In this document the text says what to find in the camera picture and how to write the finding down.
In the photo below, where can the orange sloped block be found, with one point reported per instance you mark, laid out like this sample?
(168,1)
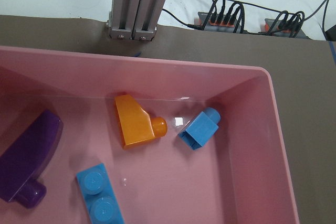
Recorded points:
(137,126)

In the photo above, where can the small blue block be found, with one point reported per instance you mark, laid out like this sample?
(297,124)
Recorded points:
(199,130)

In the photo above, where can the long blue studded block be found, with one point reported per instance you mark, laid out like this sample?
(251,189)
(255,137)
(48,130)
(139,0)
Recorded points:
(98,195)

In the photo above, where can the purple long block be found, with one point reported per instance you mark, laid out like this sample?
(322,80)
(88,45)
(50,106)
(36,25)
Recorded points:
(24,161)

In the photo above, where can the pink plastic box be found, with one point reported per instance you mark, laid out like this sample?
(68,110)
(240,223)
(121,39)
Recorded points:
(240,175)

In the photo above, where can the aluminium frame post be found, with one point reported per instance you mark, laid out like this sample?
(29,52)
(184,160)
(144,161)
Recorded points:
(134,19)

